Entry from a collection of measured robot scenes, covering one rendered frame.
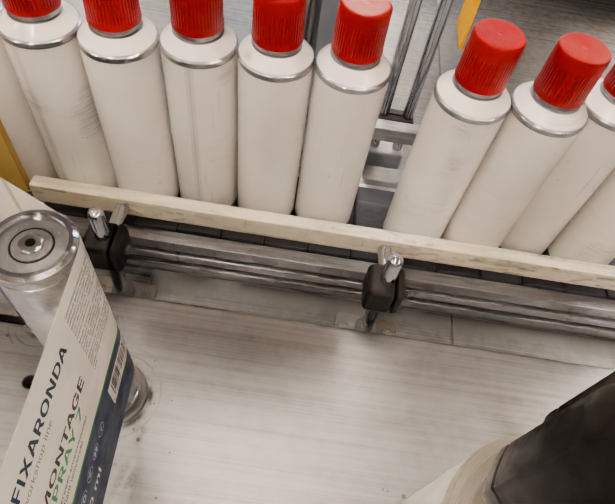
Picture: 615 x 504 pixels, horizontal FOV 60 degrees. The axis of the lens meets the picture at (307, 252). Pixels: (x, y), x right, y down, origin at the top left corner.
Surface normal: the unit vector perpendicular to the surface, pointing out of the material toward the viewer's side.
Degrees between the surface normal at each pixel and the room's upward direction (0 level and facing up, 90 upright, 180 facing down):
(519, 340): 0
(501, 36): 3
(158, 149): 90
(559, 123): 42
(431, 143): 90
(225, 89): 90
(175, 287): 0
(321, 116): 90
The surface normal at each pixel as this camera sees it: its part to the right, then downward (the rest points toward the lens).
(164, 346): 0.11, -0.56
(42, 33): 0.38, 0.09
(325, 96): -0.64, 0.59
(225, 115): 0.67, 0.65
